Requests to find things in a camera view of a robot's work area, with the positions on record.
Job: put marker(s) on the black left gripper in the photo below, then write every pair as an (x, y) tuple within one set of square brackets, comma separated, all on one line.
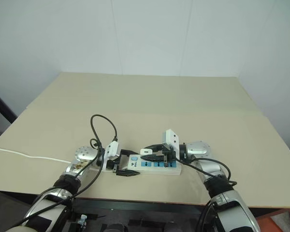
[(110, 165)]

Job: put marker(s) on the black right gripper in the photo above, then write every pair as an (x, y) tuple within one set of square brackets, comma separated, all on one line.
[(167, 157)]

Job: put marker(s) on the white charger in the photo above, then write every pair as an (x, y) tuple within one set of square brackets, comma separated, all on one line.
[(146, 151)]

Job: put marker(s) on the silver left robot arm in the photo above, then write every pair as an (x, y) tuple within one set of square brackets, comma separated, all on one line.
[(83, 154)]

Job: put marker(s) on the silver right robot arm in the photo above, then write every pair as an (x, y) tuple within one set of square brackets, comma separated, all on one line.
[(200, 148)]

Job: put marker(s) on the white power strip blue sockets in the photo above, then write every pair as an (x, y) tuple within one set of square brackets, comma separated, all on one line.
[(175, 170)]

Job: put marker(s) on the dark rounded shape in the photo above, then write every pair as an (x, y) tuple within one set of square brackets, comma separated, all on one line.
[(116, 227)]

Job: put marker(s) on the small metal clip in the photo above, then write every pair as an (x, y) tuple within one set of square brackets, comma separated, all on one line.
[(82, 220)]

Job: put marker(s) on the dark slanted panel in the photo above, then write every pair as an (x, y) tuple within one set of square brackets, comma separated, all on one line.
[(2, 108)]

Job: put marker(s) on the orange object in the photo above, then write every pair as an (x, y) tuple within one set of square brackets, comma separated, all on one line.
[(280, 223)]

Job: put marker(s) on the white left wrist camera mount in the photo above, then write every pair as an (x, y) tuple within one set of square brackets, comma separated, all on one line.
[(112, 149)]

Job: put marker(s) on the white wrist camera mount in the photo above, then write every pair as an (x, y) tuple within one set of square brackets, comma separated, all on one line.
[(112, 149), (170, 138)]

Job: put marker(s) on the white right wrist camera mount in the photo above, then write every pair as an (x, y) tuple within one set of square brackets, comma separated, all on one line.
[(170, 138)]

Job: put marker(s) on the black frame under table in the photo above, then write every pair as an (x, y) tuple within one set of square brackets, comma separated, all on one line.
[(140, 210)]

